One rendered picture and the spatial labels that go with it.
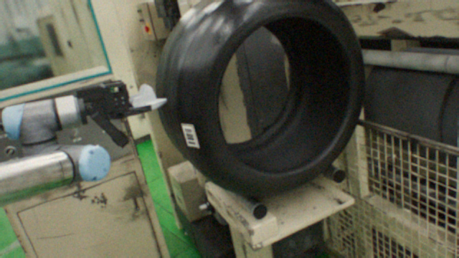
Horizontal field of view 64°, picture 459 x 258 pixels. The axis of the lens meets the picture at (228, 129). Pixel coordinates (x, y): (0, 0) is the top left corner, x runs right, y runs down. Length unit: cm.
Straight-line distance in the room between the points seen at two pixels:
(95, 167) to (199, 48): 35
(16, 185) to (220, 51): 49
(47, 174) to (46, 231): 98
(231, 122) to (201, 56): 51
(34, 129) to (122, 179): 81
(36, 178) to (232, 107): 77
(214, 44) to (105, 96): 28
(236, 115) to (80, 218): 81
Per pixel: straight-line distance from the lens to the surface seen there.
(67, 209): 169
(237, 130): 135
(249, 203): 106
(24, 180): 74
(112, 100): 90
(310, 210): 120
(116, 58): 434
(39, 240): 175
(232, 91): 131
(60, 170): 78
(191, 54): 88
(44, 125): 90
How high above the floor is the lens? 148
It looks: 20 degrees down
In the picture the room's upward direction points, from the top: 12 degrees counter-clockwise
